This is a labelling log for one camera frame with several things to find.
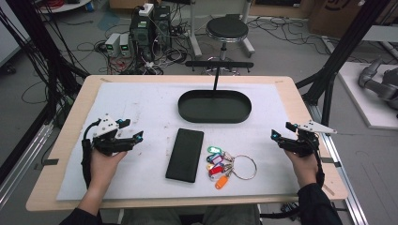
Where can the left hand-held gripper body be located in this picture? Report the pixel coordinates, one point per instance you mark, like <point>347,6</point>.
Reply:
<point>106,126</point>

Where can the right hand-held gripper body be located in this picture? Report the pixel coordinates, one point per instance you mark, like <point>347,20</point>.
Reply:
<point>302,145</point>

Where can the black phone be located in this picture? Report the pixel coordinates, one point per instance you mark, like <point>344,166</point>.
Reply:
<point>184,155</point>

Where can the black oval tray with hanger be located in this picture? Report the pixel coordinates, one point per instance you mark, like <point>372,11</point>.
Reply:
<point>212,108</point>

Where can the person's right hand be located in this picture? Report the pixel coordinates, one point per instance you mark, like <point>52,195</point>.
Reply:
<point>303,170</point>

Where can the person's left hand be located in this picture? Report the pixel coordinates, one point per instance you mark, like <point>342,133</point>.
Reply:
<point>103,168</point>

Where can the black tape strip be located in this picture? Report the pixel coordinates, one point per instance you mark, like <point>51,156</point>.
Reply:
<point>50,162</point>
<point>331,162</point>

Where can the white table mat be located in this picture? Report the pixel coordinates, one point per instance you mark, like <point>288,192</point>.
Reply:
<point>140,178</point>

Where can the white platform board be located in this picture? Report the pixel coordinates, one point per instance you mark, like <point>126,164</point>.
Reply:
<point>359,103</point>

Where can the white power supply unit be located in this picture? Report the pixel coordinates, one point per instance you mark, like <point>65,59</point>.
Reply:
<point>125,46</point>
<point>112,45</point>

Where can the person's grey trousers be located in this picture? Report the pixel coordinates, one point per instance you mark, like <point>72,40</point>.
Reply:
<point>150,217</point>

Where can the black computer tower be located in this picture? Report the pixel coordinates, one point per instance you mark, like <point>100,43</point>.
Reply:
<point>140,37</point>
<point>162,25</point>

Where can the white power strip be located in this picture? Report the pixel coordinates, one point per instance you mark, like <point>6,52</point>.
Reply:
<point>146,9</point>

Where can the black round stool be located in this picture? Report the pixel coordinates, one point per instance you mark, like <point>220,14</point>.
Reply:
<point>226,28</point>

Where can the brown cardboard box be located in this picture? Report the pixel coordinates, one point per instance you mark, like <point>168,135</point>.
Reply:
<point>331,15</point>

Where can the aluminium rail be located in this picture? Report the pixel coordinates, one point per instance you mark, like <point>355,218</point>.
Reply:
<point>347,187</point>
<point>22,162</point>

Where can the black metal frame post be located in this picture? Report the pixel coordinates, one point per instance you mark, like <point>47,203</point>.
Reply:
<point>344,47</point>

